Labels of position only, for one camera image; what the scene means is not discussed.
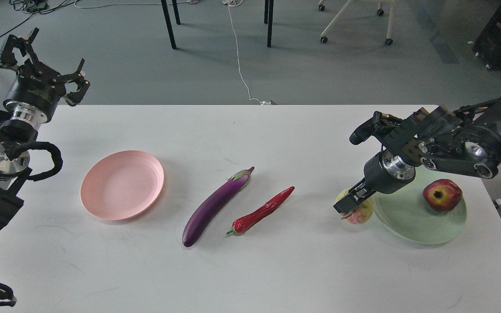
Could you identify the green plate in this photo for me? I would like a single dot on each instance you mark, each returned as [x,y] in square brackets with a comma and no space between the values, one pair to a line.
[407,214]

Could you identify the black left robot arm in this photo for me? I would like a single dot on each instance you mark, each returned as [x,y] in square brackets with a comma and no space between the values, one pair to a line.
[22,156]

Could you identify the red chili pepper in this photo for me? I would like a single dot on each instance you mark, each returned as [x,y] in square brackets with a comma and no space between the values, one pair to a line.
[245,223]

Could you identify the red pomegranate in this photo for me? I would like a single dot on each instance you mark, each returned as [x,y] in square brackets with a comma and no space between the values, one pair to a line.
[442,195]

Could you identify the yellow pink custard apple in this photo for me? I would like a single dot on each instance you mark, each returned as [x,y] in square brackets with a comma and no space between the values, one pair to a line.
[362,213]

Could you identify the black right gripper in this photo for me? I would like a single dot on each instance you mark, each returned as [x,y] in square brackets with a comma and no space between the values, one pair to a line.
[384,173]

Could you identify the purple eggplant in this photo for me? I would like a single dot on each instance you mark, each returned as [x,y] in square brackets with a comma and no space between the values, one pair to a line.
[212,205]

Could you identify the black table legs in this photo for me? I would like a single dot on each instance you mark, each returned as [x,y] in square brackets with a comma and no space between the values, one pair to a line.
[217,27]

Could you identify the pink plate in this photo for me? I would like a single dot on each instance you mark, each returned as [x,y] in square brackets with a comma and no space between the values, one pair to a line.
[122,185]

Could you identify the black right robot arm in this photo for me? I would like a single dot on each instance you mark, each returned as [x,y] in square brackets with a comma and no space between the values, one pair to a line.
[466,142]

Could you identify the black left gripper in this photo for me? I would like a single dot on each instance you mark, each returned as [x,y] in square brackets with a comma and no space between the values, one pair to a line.
[33,91]

